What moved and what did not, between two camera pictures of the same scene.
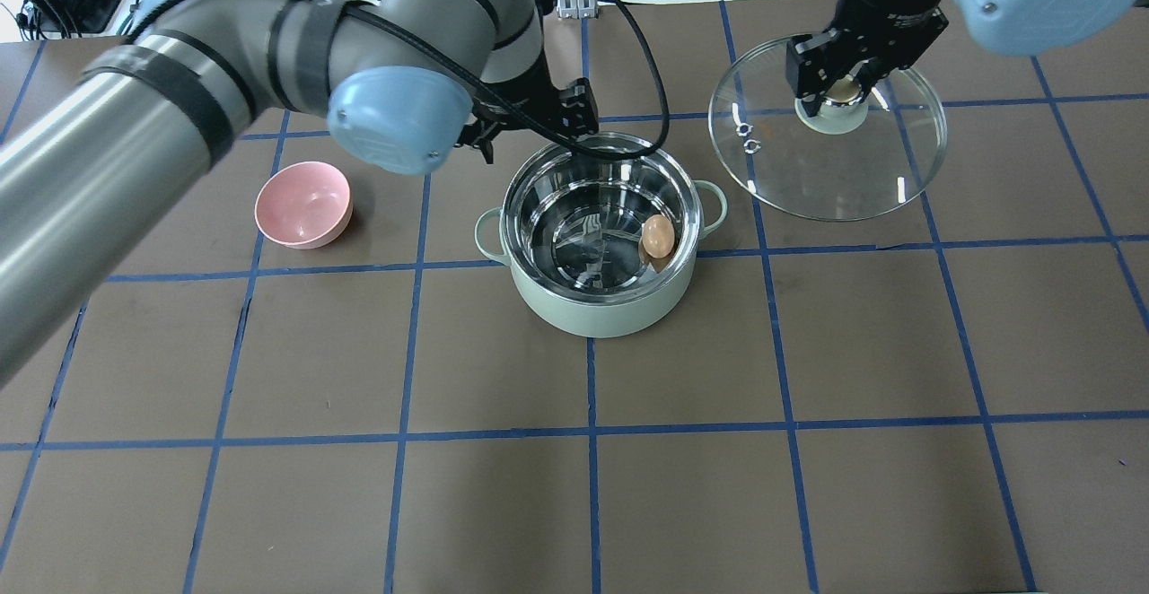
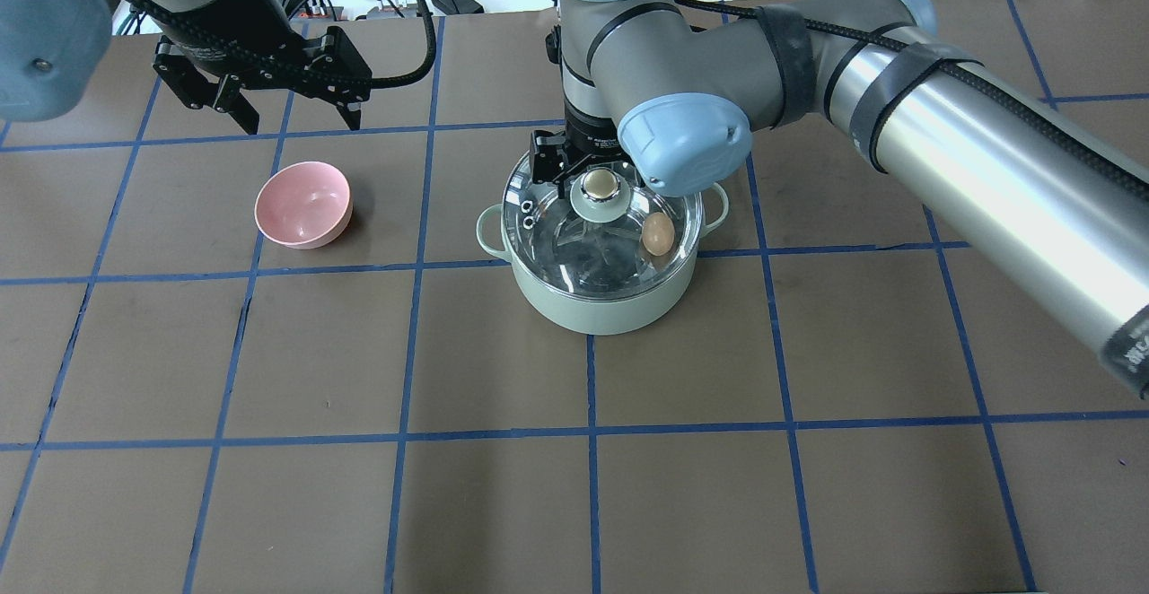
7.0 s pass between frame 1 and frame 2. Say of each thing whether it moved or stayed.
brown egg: stayed
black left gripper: moved
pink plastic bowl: stayed
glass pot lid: moved
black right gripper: moved
